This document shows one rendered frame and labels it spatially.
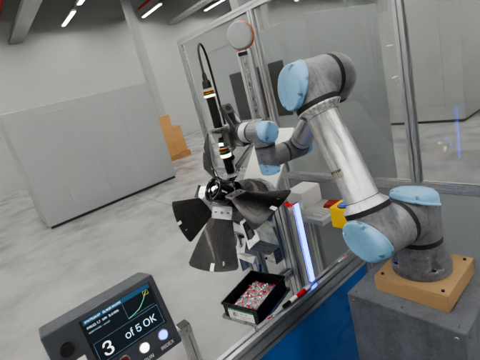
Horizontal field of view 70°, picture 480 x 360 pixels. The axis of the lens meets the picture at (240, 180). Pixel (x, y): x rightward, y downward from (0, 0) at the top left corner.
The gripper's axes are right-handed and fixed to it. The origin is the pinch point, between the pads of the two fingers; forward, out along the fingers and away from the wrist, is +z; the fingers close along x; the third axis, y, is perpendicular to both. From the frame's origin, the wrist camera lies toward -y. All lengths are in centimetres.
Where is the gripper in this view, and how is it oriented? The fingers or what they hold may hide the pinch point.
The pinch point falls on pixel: (214, 128)
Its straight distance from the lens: 144.9
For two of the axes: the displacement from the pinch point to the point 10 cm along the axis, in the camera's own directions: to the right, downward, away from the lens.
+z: -5.9, -0.9, 8.0
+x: 7.7, -3.6, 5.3
